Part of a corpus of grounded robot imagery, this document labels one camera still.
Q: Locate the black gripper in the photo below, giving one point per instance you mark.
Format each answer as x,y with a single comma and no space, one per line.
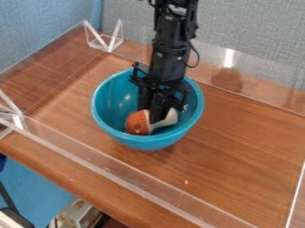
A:
160,81

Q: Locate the toy mushroom brown cap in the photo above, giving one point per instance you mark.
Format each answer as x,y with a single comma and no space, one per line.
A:
138,122

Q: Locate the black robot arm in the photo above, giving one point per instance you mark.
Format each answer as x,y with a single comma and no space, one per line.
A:
176,24

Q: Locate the blue plastic bowl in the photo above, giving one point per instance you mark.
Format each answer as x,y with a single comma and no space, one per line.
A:
114,102

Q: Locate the clear acrylic back barrier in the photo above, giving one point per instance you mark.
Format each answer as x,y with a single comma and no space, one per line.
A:
268,81

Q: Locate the clear acrylic barrier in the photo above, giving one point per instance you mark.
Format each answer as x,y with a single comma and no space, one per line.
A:
268,81
133,196

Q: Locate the clear acrylic front barrier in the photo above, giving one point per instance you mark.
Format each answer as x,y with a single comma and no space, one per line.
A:
133,196

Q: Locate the white object under table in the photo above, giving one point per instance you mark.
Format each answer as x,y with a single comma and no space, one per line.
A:
77,215

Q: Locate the black stand leg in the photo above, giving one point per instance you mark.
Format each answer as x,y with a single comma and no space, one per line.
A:
10,217

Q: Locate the clear acrylic corner bracket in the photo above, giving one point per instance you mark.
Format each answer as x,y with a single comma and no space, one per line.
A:
102,41

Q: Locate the clear acrylic left bracket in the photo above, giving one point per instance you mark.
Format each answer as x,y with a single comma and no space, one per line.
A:
11,116

